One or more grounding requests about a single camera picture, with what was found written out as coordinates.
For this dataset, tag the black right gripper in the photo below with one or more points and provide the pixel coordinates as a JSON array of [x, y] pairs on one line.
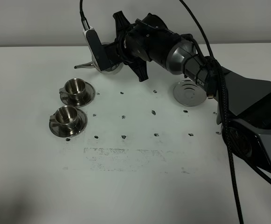
[[143, 41]]

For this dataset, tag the stainless steel teapot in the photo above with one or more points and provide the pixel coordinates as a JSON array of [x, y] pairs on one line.
[[106, 67]]

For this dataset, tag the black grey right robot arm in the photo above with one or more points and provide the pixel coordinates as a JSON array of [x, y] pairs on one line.
[[244, 104]]

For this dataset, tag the far stainless steel saucer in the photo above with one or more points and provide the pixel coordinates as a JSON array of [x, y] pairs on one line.
[[81, 99]]

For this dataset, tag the stainless steel saucer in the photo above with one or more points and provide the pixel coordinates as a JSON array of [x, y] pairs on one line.
[[81, 99], [66, 132]]

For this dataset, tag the far stainless steel teacup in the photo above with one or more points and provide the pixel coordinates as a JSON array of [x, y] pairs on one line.
[[74, 89]]

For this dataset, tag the stainless steel teacup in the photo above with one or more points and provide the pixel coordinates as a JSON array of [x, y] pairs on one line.
[[74, 89], [66, 116]]

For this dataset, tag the round steel teapot coaster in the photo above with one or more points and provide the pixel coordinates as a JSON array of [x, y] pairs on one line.
[[187, 93]]

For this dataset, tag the near stainless steel teacup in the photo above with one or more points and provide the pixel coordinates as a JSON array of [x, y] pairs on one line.
[[66, 116]]

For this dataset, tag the near stainless steel saucer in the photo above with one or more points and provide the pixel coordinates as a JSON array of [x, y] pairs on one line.
[[66, 132]]

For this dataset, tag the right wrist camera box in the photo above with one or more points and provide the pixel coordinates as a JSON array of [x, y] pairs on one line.
[[96, 46]]

